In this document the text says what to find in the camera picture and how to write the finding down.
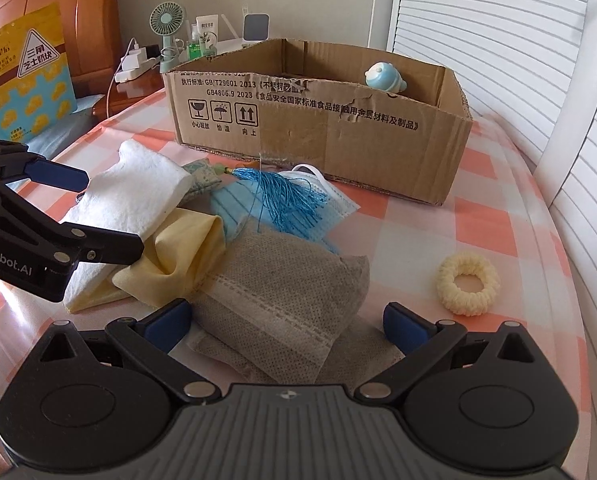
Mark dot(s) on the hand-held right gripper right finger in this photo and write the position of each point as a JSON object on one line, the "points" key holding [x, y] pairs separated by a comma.
{"points": [[403, 327]]}

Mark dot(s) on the white towel cloth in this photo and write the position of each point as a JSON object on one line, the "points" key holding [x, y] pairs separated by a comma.
{"points": [[138, 195]]}

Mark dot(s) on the white cream tube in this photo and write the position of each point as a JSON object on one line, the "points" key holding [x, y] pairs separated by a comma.
{"points": [[208, 30]]}

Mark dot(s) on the blue face mask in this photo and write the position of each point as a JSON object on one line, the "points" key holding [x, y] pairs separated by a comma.
{"points": [[338, 205]]}

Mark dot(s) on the brown cardboard box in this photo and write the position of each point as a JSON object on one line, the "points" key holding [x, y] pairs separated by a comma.
{"points": [[303, 135]]}

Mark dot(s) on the white charger plug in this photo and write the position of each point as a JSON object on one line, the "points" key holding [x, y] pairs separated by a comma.
{"points": [[134, 57]]}

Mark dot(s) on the cream knitted scrunchie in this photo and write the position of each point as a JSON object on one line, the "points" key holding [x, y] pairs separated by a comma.
{"points": [[448, 280]]}

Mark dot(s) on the white framed standing mirror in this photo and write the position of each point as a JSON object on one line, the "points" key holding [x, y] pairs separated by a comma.
{"points": [[256, 29]]}

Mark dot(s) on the black plug adapter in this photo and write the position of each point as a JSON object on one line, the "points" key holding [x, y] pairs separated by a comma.
{"points": [[153, 52]]}

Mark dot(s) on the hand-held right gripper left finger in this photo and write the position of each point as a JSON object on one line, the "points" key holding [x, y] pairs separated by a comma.
{"points": [[171, 322]]}

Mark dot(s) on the grey non-woven pouch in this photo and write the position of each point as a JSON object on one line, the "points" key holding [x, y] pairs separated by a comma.
{"points": [[363, 355], [278, 280]]}

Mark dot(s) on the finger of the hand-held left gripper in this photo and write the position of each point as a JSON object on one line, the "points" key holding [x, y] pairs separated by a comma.
{"points": [[58, 174], [113, 249]]}

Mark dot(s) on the blue white plush toy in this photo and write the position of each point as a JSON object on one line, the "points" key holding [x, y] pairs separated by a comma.
{"points": [[383, 77]]}

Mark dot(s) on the wooden nightstand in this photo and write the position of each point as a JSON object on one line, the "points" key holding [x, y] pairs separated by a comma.
{"points": [[138, 95]]}

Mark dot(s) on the wooden headboard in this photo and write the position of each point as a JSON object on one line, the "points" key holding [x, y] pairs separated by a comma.
{"points": [[93, 20]]}

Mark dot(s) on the green sanitizer bottle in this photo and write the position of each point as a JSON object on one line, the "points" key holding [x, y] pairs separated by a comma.
{"points": [[195, 47]]}

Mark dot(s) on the white louvered closet door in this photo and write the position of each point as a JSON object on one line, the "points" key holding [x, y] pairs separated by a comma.
{"points": [[478, 15]]}

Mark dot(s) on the yellow cloth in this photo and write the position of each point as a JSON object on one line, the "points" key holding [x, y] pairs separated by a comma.
{"points": [[188, 250]]}

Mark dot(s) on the pink checkered bed sheet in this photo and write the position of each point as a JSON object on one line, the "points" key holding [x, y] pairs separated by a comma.
{"points": [[478, 220]]}

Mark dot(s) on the yellow snack bag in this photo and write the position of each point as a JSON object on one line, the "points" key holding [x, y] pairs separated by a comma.
{"points": [[28, 90]]}

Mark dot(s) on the green desk fan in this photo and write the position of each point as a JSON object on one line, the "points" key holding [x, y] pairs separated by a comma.
{"points": [[167, 17]]}

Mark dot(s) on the blue pillow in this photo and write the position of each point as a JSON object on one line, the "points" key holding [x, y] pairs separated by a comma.
{"points": [[58, 132]]}

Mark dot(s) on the white curved frame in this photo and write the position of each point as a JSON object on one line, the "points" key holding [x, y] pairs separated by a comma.
{"points": [[568, 110]]}

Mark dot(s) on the white power strip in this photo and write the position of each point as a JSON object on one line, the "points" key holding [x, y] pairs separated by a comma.
{"points": [[133, 74]]}

